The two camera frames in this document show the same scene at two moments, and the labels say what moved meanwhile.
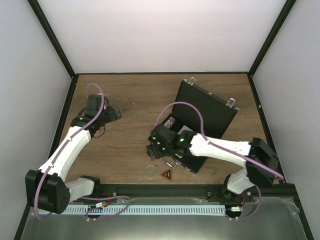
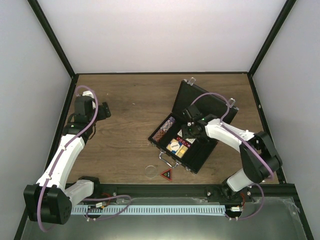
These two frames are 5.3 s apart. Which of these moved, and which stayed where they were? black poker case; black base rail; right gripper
Moved: right gripper
Stayed: black base rail; black poker case
